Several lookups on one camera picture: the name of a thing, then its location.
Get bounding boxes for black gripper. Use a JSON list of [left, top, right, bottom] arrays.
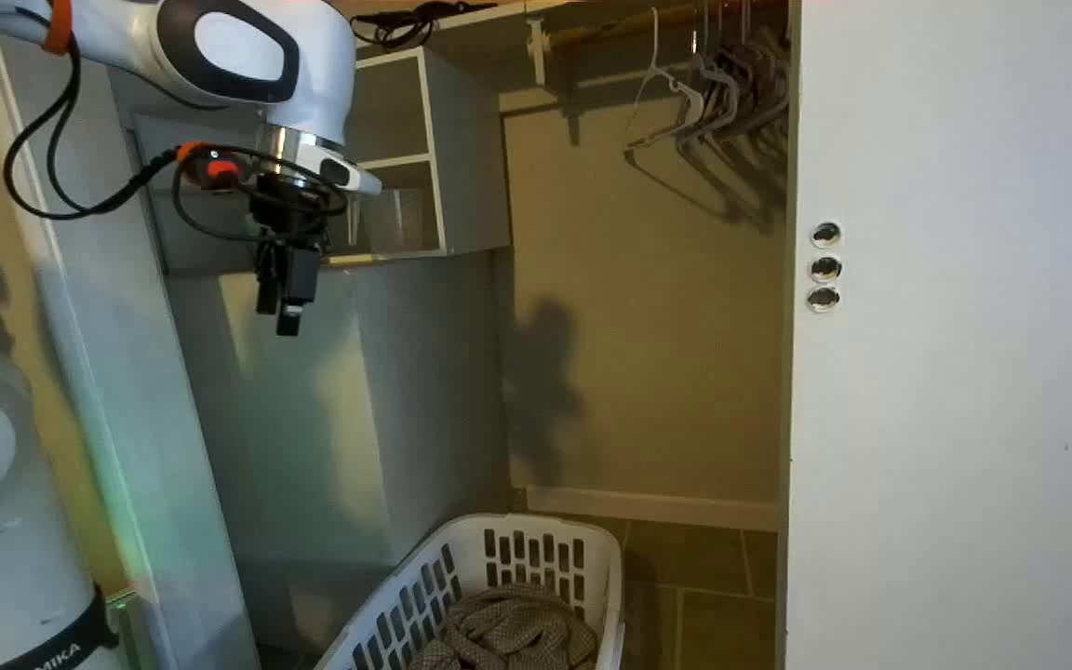
[[245, 184, 333, 339]]

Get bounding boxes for clear plastic jar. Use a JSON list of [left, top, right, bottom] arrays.
[[323, 197, 380, 261]]

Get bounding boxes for white two-level shelf unit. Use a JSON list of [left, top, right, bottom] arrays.
[[123, 44, 519, 281]]

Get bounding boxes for grey metal cabinet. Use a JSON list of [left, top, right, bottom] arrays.
[[168, 252, 519, 655]]

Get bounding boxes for tall grey panel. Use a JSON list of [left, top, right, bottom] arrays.
[[0, 27, 261, 670]]

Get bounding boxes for white plastic laundry basket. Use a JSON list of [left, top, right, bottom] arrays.
[[314, 509, 630, 670]]

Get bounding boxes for grey clothes pile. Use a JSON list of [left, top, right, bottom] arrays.
[[403, 588, 602, 670]]

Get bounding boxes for metal clothes hangers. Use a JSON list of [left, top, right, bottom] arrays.
[[671, 31, 796, 235]]

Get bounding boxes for dark plastic hanger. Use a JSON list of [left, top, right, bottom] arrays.
[[697, 4, 796, 153]]

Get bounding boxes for white closet door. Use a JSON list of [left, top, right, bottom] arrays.
[[779, 0, 1072, 670]]

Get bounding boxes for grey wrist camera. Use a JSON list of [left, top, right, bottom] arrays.
[[316, 153, 388, 200]]

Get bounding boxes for orange cable connector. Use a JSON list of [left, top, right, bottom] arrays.
[[174, 139, 250, 195]]

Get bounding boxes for black straps bundle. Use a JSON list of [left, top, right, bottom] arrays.
[[347, 0, 502, 55]]

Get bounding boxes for white rod bracket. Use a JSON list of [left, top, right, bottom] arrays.
[[523, 15, 560, 89]]

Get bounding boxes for white wire hanger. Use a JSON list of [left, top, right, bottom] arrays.
[[621, 6, 751, 227]]

